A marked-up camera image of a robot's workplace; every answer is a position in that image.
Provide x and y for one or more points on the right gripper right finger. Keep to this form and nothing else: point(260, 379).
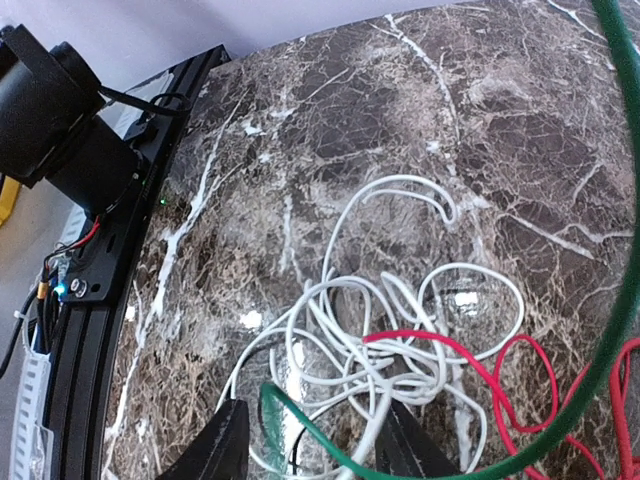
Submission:
point(403, 448)

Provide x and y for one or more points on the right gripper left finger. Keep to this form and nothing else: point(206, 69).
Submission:
point(220, 450)

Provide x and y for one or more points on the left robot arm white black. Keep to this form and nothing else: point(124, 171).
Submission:
point(50, 126)

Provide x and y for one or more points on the white slotted cable duct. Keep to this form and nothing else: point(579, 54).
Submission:
point(32, 443)

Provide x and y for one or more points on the black front rail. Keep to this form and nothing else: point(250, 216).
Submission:
point(87, 334)

